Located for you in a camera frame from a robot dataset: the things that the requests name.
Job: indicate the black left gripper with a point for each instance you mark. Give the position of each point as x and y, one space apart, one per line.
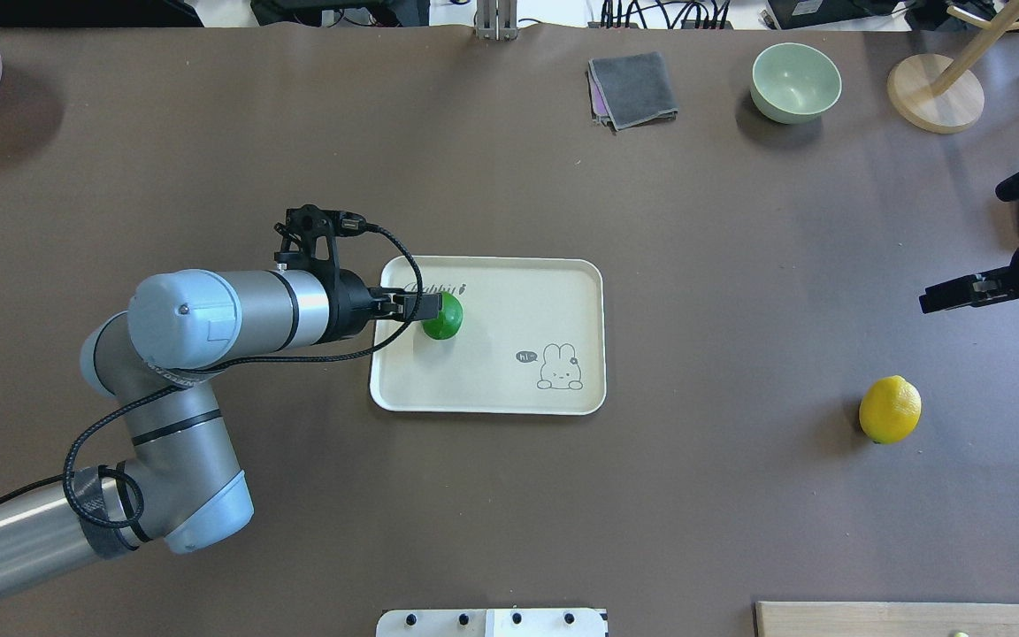
351 305

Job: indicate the green lime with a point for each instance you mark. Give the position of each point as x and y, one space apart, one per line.
448 321

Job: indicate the yellow lemon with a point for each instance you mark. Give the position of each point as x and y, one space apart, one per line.
890 410

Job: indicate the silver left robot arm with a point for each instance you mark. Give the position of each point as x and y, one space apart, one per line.
162 465

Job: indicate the cream rabbit tray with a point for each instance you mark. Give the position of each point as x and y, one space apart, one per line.
532 341

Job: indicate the wooden cup rack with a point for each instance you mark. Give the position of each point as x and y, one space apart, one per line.
939 94

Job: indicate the pink folded cloth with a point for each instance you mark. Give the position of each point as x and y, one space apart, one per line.
600 111

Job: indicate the light green bowl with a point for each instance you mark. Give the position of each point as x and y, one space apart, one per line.
792 83

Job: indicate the grey folded cloth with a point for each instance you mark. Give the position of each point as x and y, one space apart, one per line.
636 88

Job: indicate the bamboo cutting board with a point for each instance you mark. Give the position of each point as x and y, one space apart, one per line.
775 618

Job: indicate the aluminium frame post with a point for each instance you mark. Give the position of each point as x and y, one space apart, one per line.
496 20

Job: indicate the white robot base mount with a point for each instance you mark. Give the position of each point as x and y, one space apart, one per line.
536 621

